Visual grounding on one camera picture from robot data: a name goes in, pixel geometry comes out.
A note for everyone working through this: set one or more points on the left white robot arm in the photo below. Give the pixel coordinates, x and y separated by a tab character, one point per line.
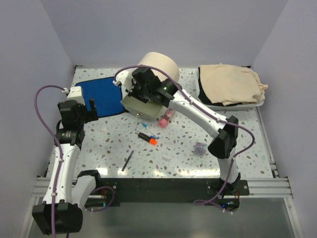
61	211

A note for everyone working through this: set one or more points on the beige cloth bag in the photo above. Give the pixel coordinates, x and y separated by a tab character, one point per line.
229	84

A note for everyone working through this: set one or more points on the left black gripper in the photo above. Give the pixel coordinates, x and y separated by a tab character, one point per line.
90	115

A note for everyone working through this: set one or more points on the black cloth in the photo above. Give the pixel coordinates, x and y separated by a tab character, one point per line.
205	96

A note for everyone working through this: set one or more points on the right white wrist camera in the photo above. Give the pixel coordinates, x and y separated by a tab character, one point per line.
124	78

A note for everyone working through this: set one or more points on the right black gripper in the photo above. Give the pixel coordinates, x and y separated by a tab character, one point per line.
132	93

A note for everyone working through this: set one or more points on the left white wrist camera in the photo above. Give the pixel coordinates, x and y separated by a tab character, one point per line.
76	93

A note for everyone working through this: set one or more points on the white blue pen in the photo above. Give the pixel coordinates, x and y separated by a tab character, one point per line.
150	130
146	133

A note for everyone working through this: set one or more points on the white tray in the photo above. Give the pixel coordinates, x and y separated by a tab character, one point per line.
235	108

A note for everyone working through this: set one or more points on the dark purple pen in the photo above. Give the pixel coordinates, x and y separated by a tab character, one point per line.
127	161

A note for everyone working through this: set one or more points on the blue cloth mat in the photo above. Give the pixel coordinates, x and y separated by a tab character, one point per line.
106	95

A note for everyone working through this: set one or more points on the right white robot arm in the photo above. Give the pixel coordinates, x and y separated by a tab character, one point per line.
223	130

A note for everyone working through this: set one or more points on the grey bottom drawer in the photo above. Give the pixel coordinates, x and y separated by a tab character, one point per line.
146	111

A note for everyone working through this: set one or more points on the beige round drawer cabinet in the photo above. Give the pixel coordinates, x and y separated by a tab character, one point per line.
163	63

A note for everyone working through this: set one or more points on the pink pencil case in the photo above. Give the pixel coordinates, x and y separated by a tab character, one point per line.
164	121

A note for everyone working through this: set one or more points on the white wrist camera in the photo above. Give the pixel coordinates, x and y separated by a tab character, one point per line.
76	93
124	78

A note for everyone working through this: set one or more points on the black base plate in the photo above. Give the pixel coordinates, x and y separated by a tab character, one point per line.
162	190

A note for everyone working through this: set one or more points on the clear box of clips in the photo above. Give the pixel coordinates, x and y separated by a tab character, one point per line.
200	148

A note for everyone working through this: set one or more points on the black orange highlighter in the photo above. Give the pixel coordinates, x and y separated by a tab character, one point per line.
147	138

